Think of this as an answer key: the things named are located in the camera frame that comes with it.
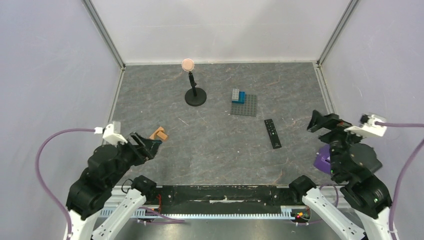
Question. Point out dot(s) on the blue lego brick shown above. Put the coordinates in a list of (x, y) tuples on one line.
[(241, 98)]

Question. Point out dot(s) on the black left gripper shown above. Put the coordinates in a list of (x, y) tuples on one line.
[(146, 149)]

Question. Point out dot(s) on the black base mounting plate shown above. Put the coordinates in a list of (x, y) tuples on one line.
[(223, 199)]

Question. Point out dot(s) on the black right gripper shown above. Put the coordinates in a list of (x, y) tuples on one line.
[(330, 125)]

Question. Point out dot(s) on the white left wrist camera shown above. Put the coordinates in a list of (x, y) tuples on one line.
[(112, 133)]

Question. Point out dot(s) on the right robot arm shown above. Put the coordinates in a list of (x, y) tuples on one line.
[(353, 164)]

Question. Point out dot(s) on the black remote control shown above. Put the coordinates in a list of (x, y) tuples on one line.
[(272, 133)]

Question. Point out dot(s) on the white cable duct strip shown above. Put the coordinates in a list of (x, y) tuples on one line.
[(284, 214)]

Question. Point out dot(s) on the light grey lego brick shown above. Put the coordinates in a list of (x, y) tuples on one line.
[(235, 95)]

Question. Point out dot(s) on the black stand with pink disc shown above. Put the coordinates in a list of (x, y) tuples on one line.
[(195, 96)]

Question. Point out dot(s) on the dark grey lego baseplate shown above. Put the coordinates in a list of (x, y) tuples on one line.
[(248, 108)]

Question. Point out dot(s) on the brown wooden block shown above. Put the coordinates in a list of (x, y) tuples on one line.
[(159, 134)]

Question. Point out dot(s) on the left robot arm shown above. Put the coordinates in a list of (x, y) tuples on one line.
[(108, 164)]

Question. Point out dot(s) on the purple box device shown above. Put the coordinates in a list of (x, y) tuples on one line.
[(322, 161)]

